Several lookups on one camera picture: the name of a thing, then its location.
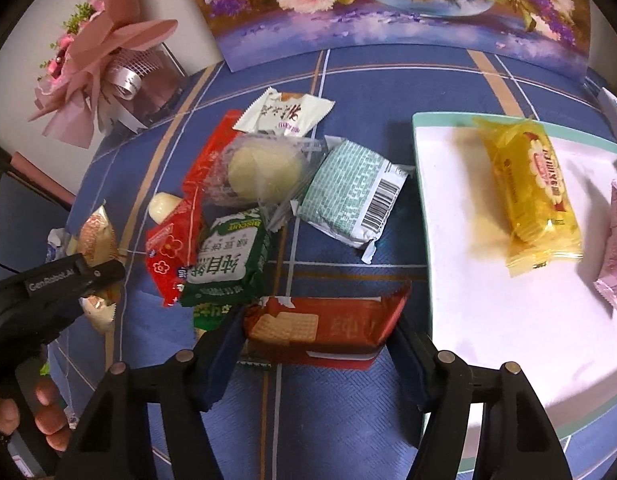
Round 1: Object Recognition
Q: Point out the mint green barcode biscuit packet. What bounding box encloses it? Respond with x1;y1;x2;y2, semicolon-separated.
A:
293;137;409;263

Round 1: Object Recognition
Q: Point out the clear vase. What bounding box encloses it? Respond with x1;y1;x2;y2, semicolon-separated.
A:
101;42;186;133

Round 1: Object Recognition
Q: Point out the yellow snack packet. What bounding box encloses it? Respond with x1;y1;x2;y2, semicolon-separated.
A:
472;116;584;278

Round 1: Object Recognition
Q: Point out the dark green biscuit packet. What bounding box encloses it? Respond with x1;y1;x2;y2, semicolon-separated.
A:
180;207;274;311

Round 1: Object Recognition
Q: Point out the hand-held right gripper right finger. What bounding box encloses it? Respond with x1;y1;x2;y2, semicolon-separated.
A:
388;327;574;480

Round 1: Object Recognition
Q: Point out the green and yellow box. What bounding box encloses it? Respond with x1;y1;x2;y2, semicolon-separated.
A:
412;112;617;478

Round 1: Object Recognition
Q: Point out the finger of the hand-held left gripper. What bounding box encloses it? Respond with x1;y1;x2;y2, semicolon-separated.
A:
81;260;126;301

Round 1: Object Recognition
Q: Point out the red brown cracker packet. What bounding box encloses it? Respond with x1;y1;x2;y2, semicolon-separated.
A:
243;280;411;368

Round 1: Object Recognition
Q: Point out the beige orange snack packet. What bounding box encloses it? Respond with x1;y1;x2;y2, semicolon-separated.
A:
78;205;122;333

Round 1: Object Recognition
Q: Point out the floral painting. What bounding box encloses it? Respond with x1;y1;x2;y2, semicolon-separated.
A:
176;0;591;83

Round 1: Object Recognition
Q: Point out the cream candy piece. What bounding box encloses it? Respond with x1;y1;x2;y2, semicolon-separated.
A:
148;192;182;223

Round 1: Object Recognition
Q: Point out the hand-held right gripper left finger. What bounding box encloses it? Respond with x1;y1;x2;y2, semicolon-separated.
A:
56;305;249;480

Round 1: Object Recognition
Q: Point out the crumpled white wrapper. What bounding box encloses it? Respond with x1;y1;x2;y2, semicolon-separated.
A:
46;227;69;263

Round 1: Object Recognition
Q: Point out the white cream snack packet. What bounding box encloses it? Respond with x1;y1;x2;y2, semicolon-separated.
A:
237;87;335;137

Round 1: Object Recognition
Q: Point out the clear packet with pale pastry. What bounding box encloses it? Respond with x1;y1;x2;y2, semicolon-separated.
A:
206;132;334;231

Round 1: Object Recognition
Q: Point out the blue checked tablecloth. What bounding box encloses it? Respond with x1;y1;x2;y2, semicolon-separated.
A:
43;47;617;480

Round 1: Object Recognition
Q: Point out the red flower print packet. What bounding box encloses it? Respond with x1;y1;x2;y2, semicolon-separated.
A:
146;200;206;308

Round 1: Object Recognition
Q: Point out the red gold patterned snack packet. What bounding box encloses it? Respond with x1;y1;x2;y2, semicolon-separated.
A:
182;110;249;211

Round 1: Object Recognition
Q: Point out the person's left hand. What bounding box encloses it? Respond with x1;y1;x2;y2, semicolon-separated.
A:
0;377;72;453

